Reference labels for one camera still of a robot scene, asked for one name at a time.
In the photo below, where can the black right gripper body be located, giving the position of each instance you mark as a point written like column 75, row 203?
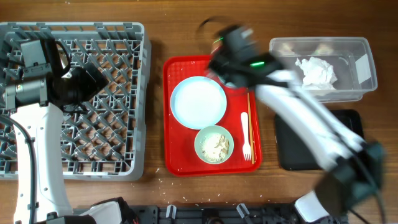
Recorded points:
column 223, row 67

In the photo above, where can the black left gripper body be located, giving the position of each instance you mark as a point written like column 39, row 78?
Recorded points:
column 82, row 86

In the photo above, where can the white paper napkin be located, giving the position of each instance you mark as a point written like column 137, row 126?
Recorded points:
column 317, row 73

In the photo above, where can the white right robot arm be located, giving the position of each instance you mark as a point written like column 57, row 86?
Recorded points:
column 353, row 167

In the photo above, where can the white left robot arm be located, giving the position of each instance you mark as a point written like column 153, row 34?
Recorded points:
column 36, row 100

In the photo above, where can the grey plastic dishwasher rack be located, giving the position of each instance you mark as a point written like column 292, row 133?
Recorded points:
column 105, row 138

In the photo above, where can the clear plastic waste bin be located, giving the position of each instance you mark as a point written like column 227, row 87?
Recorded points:
column 349, row 61

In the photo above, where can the large light blue plate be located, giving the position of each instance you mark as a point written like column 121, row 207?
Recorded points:
column 197, row 102

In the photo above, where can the red plastic serving tray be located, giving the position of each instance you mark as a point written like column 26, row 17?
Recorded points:
column 180, row 156

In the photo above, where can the green bowl with food scraps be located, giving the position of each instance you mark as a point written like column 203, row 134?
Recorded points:
column 214, row 145

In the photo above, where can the white plastic fork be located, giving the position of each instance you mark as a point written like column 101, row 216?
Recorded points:
column 246, row 144

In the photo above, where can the wooden chopstick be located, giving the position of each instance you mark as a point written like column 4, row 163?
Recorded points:
column 250, row 130

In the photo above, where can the black plastic tray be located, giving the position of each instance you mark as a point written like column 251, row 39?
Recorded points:
column 294, row 154

